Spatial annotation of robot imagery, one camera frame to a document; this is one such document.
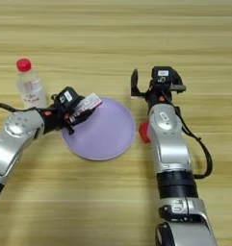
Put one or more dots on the purple round plate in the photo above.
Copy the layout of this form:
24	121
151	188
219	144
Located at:
104	134

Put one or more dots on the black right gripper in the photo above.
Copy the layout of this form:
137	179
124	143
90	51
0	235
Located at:
159	94

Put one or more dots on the clear bottle with red cap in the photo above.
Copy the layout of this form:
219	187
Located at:
32	89

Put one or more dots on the red cube block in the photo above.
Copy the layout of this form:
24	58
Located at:
143	133

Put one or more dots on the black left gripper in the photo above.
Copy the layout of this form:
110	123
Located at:
55	118

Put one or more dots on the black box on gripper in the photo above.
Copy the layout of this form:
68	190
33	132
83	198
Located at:
66	96
164	77

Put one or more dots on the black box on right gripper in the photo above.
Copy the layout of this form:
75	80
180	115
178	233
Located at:
164	77

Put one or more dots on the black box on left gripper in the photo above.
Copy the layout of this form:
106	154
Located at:
66	96

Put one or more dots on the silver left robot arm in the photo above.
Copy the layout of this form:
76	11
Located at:
11	144

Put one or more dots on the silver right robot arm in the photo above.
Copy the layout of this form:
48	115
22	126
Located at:
170	144

